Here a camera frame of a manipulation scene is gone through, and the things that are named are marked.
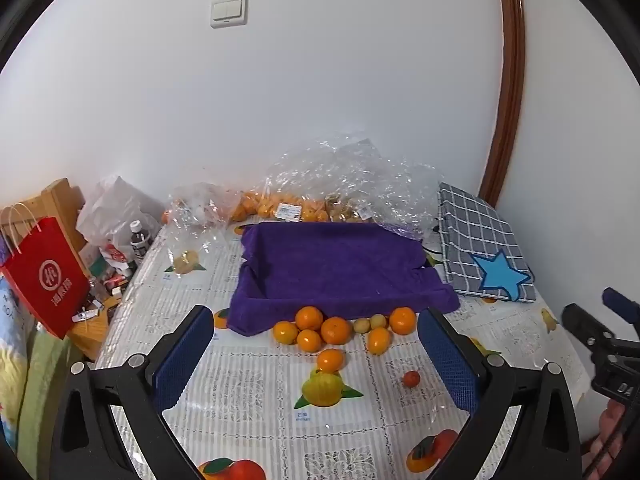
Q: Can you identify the small wooden table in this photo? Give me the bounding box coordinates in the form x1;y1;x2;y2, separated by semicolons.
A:
67;294;123;361

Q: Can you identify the large clear plastic bag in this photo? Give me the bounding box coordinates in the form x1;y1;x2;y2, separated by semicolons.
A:
262;132;442;243

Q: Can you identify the colourful printed blanket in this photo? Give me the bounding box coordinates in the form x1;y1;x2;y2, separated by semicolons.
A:
0;240;87;480

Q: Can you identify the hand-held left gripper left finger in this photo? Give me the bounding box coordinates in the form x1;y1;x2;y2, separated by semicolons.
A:
50;305;216;480

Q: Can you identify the oval orange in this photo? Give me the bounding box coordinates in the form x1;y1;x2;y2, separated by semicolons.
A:
367;327;392;356

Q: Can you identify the dark bottle with white cap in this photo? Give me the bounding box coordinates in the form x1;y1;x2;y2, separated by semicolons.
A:
130;220;154;264

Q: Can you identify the purple towel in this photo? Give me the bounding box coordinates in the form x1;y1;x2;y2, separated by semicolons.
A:
226;221;461;338

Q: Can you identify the white plastic bag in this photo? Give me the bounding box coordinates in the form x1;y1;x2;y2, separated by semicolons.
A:
75;176;167;261

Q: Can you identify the checked cloth with blue star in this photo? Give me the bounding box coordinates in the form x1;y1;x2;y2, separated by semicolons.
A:
437;181;537;303

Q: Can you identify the brown wooden door frame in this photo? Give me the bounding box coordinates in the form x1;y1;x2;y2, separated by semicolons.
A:
477;0;527;208

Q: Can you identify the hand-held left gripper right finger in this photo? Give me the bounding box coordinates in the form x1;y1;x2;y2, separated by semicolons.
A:
418;306;583;480

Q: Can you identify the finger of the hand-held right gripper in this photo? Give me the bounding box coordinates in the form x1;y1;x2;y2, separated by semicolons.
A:
560;303;617;357
601;287;640;323

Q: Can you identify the white wall switch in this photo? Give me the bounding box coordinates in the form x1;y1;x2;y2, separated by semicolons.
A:
210;0;249;28

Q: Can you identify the clear bag of brown fruits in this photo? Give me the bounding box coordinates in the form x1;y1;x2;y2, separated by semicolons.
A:
325;194;377;223

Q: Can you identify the wooden chair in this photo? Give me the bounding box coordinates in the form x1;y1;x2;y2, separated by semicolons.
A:
0;177;88;281

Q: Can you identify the crumpled clear plastic bag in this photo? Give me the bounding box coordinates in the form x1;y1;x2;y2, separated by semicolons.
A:
167;181;243;273

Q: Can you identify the clear bag of oranges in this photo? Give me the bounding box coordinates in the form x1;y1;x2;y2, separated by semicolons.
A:
230;189;331;223

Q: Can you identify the red and white packet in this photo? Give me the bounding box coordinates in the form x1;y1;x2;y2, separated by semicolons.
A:
100;244;131;277

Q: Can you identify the person's right hand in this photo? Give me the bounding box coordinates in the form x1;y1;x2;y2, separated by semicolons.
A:
582;402;632;480

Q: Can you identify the red paper bag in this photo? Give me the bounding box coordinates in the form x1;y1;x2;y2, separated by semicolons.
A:
0;202;93;341

